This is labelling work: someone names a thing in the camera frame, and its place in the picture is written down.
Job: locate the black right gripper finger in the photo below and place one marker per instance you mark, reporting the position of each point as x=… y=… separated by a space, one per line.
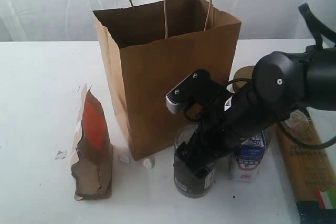
x=183 y=150
x=199 y=162

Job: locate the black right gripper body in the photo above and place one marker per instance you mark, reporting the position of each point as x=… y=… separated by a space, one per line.
x=222 y=131

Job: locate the dark jar clear lid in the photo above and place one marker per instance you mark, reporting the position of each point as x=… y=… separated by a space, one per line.
x=184 y=180

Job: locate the nut jar gold lid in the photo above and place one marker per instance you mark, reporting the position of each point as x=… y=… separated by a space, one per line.
x=245 y=72

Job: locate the brown paper shopping bag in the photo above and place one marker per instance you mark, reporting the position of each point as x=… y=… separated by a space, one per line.
x=148 y=49

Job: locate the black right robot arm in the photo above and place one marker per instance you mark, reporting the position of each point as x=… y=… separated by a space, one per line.
x=280 y=83

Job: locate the blue white milk carton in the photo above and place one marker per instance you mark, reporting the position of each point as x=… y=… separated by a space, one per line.
x=245 y=162

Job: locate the spaghetti packet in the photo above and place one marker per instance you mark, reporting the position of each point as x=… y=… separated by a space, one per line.
x=310 y=172

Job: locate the brown kraft pouch orange label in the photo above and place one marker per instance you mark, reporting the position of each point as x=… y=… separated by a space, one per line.
x=92 y=152

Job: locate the small torn paper scrap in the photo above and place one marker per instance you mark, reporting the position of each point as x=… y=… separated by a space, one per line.
x=61 y=155

